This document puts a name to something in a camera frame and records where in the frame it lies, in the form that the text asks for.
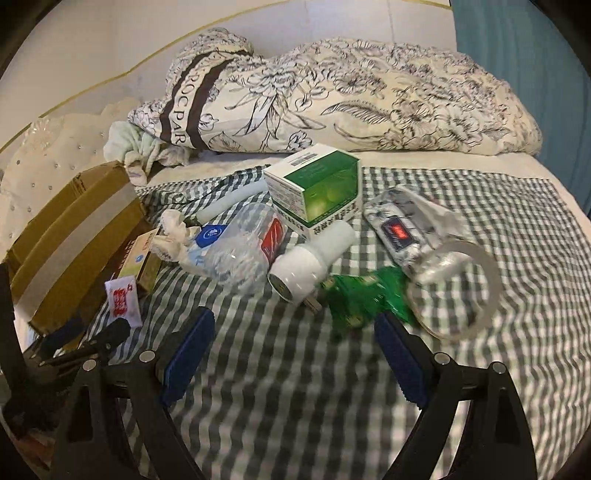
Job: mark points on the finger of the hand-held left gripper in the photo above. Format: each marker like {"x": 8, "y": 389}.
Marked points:
{"x": 113, "y": 334}
{"x": 69, "y": 337}

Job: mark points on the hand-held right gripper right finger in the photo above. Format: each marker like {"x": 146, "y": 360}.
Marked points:
{"x": 401, "y": 364}

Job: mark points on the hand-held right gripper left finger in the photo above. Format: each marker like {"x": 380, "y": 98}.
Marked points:
{"x": 187, "y": 355}

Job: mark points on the beige brown medicine box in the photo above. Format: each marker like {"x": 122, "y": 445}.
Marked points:
{"x": 138, "y": 258}

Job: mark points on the brown cardboard box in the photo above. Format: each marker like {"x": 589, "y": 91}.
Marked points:
{"x": 69, "y": 221}

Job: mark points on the clear plastic bag with items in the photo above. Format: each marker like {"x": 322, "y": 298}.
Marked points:
{"x": 240, "y": 249}

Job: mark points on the white sachet with red print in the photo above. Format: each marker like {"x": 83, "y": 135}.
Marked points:
{"x": 122, "y": 300}

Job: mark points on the green snack wrapper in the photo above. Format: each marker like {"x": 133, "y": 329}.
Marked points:
{"x": 360, "y": 295}

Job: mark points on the white lace cloth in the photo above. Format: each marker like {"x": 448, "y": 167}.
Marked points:
{"x": 171, "y": 240}

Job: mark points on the blue white tissue packet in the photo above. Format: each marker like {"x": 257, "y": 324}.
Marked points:
{"x": 210, "y": 233}

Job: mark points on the clear tape roll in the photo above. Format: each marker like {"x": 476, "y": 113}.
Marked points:
{"x": 490, "y": 272}

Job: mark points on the patterned tissue pack red label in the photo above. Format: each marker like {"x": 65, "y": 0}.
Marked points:
{"x": 397, "y": 230}

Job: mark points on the white plug-in device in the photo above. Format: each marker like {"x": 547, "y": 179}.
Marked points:
{"x": 300, "y": 267}

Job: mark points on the pale green tube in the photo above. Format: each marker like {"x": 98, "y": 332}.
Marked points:
{"x": 231, "y": 198}

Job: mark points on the white tufted headboard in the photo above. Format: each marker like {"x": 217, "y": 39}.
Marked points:
{"x": 46, "y": 152}

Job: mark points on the green and white carton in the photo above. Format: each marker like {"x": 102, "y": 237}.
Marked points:
{"x": 318, "y": 194}

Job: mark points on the white knitted blanket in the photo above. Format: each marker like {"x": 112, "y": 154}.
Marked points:
{"x": 134, "y": 143}

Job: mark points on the floral printed pillow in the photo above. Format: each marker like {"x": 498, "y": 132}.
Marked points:
{"x": 346, "y": 92}

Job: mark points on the teal curtain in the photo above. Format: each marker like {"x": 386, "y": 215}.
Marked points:
{"x": 531, "y": 69}

